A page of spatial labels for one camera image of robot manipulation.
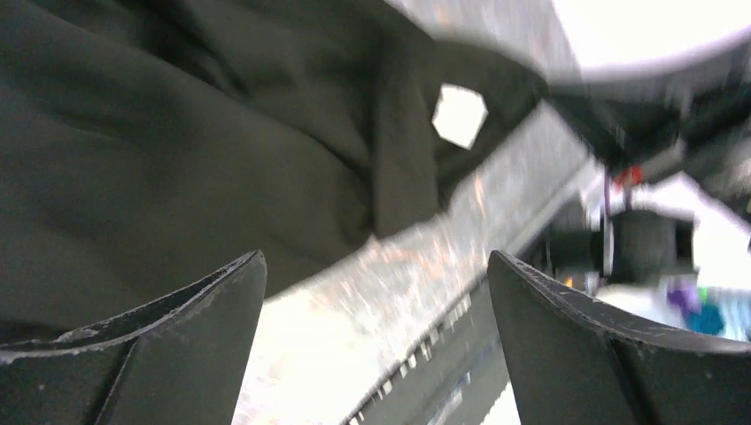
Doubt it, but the black shirt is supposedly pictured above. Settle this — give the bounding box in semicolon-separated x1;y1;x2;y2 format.
1;1;546;332

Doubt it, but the colourful toy pile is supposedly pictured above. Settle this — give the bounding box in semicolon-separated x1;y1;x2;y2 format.
666;286;750;342

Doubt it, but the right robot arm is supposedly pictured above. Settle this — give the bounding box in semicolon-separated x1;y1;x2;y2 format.
546;33;750;284

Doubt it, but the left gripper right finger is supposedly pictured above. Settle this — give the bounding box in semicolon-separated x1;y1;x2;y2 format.
487;251;750;424

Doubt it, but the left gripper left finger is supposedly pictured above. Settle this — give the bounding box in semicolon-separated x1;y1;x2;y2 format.
1;251;267;425

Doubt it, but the white toothed rail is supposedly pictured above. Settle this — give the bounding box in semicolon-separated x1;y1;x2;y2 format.
343;277;498;424

